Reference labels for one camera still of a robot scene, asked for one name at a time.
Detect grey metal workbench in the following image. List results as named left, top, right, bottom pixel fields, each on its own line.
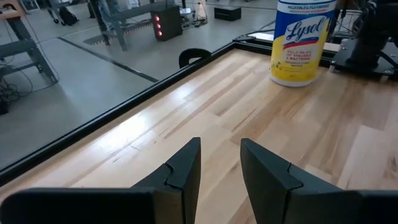
left=0, top=0, right=59, bottom=85

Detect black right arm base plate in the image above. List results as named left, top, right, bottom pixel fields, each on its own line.
left=329, top=37, right=398, bottom=78

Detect black computer tower red lights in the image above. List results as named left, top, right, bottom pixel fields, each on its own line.
left=150, top=5, right=183, bottom=42

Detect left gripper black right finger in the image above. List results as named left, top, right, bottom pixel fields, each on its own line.
left=239, top=138, right=398, bottom=224

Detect black floor box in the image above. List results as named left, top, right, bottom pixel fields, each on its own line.
left=213, top=5, right=243, bottom=22

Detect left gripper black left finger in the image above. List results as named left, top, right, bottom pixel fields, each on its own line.
left=0, top=136, right=202, bottom=224

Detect yellow Lysol wipes canister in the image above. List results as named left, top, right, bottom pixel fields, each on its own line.
left=269, top=0, right=338, bottom=88

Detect black floor cable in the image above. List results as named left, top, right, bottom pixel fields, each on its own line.
left=0, top=18, right=60, bottom=103

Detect grey metal bench frame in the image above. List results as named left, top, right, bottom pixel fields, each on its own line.
left=88, top=0, right=175, bottom=52

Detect black aluminium table frame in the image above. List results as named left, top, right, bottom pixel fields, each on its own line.
left=0, top=34, right=343, bottom=187

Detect black backpack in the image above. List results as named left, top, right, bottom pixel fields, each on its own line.
left=58, top=6, right=80, bottom=27

